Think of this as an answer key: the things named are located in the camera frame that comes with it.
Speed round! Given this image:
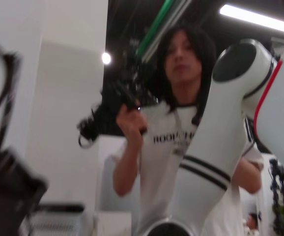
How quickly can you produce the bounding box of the black tripod stand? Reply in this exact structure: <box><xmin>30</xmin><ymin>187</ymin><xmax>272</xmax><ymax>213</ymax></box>
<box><xmin>268</xmin><ymin>158</ymin><xmax>284</xmax><ymax>222</ymax></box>

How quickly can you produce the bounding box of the person's left forearm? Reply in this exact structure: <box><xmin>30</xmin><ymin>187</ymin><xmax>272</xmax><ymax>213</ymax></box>
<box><xmin>240</xmin><ymin>157</ymin><xmax>264</xmax><ymax>195</ymax></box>

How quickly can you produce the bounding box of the person in white t-shirt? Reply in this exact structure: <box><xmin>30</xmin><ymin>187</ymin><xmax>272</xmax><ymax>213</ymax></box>
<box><xmin>137</xmin><ymin>26</ymin><xmax>265</xmax><ymax>236</ymax></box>

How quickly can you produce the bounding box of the person's right forearm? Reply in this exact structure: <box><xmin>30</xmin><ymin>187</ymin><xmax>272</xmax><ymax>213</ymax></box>
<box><xmin>112</xmin><ymin>139</ymin><xmax>144</xmax><ymax>197</ymax></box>

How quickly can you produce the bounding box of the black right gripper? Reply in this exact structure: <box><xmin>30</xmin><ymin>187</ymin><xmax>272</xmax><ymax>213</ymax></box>
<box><xmin>0</xmin><ymin>145</ymin><xmax>49</xmax><ymax>236</ymax></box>

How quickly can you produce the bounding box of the person's right hand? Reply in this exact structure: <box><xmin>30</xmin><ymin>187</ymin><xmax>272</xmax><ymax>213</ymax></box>
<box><xmin>115</xmin><ymin>104</ymin><xmax>148</xmax><ymax>148</ymax></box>

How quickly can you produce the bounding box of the green ceiling pipe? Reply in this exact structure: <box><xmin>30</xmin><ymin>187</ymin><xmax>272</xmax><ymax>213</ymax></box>
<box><xmin>136</xmin><ymin>0</ymin><xmax>182</xmax><ymax>54</ymax></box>

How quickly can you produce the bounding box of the long ceiling light strip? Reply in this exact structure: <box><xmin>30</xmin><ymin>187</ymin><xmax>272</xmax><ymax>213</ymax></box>
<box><xmin>219</xmin><ymin>3</ymin><xmax>284</xmax><ymax>36</ymax></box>

